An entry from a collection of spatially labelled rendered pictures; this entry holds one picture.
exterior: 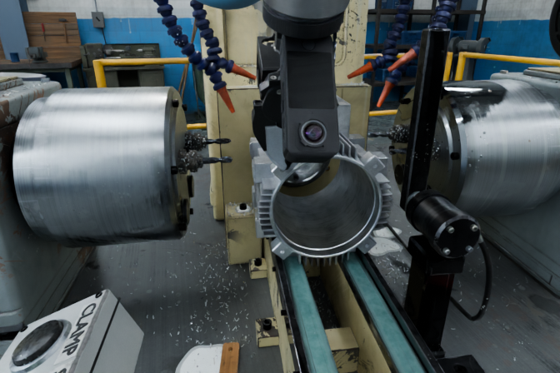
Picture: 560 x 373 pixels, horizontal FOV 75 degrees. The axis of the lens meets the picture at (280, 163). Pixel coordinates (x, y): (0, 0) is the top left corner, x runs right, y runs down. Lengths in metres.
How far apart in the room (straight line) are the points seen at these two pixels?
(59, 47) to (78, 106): 5.06
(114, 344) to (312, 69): 0.25
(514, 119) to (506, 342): 0.34
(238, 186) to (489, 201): 0.45
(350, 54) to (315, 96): 0.54
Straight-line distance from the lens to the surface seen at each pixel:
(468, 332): 0.70
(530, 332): 0.75
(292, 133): 0.30
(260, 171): 0.51
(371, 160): 0.50
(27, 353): 0.28
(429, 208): 0.50
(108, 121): 0.54
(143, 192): 0.52
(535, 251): 0.86
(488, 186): 0.65
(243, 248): 0.75
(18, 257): 0.64
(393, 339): 0.48
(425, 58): 0.51
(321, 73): 0.33
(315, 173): 0.75
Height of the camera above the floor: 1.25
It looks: 20 degrees down
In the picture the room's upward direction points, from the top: straight up
